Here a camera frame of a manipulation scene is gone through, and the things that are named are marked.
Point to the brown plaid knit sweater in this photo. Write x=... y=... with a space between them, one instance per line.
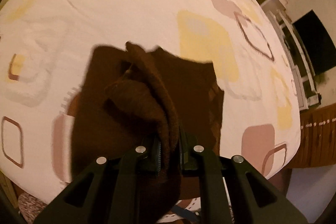
x=133 y=97

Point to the white vanity dressing table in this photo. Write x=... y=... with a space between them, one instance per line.
x=295 y=51

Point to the brown wooden door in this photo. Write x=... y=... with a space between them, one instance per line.
x=317 y=147

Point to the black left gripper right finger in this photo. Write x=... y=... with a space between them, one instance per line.
x=231 y=190

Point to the patterned white bed sheet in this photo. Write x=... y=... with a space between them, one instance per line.
x=46 y=47

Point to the black flat screen television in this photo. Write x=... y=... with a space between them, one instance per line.
x=317 y=42

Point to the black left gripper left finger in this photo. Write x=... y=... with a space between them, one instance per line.
x=117 y=190

